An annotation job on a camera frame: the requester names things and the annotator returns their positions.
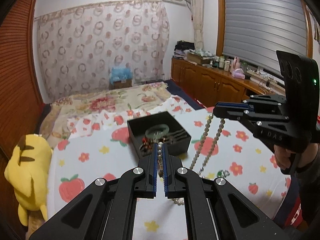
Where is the brown wooden bead bracelet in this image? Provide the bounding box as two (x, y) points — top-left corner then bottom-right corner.
(139, 137), (156, 156)

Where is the silver hair comb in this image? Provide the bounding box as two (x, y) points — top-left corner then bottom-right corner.
(163, 129), (187, 144)

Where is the green jade bangle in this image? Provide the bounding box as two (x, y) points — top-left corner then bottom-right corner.
(145, 124), (169, 139)

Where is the white pearl necklace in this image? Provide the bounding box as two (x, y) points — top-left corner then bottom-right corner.
(156, 113), (226, 207)

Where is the black jewelry box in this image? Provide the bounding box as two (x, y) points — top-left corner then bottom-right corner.
(127, 112), (191, 159)

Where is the person's right hand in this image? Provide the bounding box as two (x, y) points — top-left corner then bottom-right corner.
(274, 145), (292, 170)

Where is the wooden sideboard cabinet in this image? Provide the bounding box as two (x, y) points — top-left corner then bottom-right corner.
(171, 58), (285, 107)

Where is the pink plush toy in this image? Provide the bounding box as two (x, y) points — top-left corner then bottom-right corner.
(231, 57), (245, 80)

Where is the strawberry flower table cloth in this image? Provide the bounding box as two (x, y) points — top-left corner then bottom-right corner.
(47, 96), (298, 239)

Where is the folded clothes pile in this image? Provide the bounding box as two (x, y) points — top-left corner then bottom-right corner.
(173, 40), (195, 59)

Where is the blue fluffy bag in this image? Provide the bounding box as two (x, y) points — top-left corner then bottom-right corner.
(110, 67), (133, 85)

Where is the grey window blind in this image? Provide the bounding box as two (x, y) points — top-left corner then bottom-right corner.
(222, 0), (307, 73)

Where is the floral bed cover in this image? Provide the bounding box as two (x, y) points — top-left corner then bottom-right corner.
(38, 82), (171, 148)

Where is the yellow plush toy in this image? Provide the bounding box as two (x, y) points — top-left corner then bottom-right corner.
(4, 134), (53, 226)

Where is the floral patterned curtain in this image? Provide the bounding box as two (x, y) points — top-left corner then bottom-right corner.
(37, 0), (170, 100)

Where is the wooden slatted wardrobe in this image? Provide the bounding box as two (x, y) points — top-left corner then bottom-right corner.
(0, 0), (46, 160)

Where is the black camera box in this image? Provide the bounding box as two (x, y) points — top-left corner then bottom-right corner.
(276, 50), (319, 124)

